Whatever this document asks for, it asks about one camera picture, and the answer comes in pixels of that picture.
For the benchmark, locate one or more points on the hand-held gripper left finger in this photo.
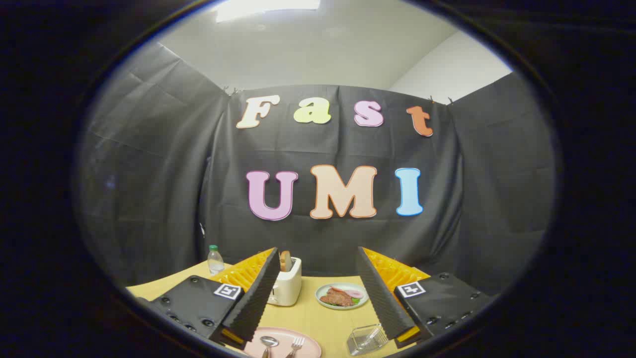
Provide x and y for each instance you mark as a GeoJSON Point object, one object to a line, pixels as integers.
{"type": "Point", "coordinates": [248, 308]}

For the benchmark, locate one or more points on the clear plastic water bottle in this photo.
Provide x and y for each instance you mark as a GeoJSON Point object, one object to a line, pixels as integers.
{"type": "Point", "coordinates": [215, 262]}

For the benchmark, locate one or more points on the metal fork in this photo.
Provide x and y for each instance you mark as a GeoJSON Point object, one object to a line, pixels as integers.
{"type": "Point", "coordinates": [297, 344]}

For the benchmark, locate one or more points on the pink ham slice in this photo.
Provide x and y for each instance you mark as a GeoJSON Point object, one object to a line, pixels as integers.
{"type": "Point", "coordinates": [355, 293]}

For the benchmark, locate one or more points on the cream white toaster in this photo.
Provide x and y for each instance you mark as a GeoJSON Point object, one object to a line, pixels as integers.
{"type": "Point", "coordinates": [289, 289]}

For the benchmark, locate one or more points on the light green food plate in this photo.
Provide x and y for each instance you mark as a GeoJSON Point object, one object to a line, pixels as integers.
{"type": "Point", "coordinates": [328, 288]}

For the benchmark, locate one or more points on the toast bread slice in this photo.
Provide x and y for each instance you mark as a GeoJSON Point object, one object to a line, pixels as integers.
{"type": "Point", "coordinates": [285, 261]}

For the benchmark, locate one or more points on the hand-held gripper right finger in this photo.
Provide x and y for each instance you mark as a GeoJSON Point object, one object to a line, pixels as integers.
{"type": "Point", "coordinates": [385, 303]}

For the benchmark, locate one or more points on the brown steak piece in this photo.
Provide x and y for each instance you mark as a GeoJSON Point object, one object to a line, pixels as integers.
{"type": "Point", "coordinates": [338, 298]}

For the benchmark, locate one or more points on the pink round plate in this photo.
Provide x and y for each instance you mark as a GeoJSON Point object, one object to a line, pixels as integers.
{"type": "Point", "coordinates": [280, 338]}

